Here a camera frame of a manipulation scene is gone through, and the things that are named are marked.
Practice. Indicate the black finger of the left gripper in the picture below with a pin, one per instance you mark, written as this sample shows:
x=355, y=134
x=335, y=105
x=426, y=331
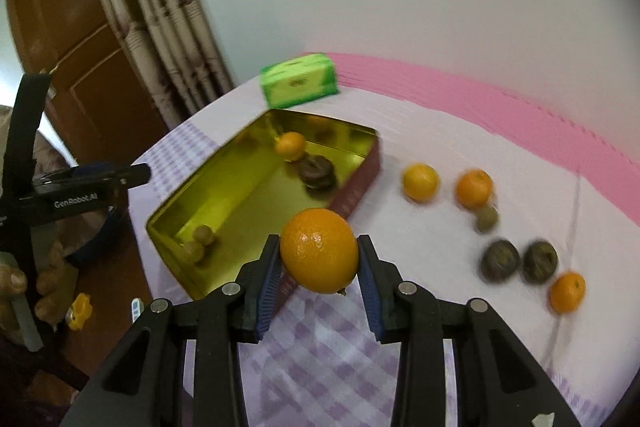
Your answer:
x=94, y=175

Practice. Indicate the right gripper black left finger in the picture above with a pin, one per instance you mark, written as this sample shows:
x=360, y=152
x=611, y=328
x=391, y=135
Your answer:
x=140, y=382

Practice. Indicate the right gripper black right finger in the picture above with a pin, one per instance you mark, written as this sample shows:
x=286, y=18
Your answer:
x=498, y=381

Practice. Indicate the dark passion fruit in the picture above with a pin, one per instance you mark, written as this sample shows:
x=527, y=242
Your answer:
x=316, y=172
x=539, y=262
x=500, y=261

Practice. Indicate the yellow-orange mandarin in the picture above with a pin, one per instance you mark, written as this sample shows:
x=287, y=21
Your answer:
x=420, y=182

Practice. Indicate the large orange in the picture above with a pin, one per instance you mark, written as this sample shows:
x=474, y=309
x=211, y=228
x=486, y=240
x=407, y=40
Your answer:
x=319, y=249

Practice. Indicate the person's left hand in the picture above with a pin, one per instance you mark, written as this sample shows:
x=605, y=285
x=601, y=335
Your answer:
x=55, y=288

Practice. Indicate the brown wooden door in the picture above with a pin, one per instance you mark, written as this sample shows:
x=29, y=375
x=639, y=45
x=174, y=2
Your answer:
x=97, y=105

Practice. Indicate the yellow knob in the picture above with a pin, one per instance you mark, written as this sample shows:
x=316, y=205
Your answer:
x=79, y=312

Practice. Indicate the orange mandarin far right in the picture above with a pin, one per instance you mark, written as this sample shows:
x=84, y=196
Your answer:
x=565, y=295

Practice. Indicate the small brown fruit in tin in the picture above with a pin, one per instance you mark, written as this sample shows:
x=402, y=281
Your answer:
x=204, y=235

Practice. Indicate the small green-brown fruit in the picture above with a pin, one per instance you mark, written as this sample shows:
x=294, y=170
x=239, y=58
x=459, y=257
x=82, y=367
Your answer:
x=486, y=219

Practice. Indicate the gold rectangular tin box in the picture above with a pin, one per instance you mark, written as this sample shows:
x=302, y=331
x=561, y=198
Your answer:
x=245, y=191

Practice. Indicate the pink white checkered tablecloth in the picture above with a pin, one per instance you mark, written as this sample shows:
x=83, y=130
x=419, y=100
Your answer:
x=319, y=365

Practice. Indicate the small orange in tin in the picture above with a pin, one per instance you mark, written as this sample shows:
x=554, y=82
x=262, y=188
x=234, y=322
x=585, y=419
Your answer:
x=290, y=146

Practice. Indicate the orange mandarin beside green fruit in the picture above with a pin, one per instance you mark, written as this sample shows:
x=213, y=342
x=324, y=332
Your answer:
x=474, y=189

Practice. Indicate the beige striped curtain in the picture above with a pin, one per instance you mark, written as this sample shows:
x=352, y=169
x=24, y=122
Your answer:
x=172, y=48

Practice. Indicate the green tissue box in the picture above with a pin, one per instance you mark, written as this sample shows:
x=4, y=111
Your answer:
x=300, y=80

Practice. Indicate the dark passion fruit in tin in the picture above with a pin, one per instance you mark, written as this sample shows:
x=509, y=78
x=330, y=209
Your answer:
x=316, y=172

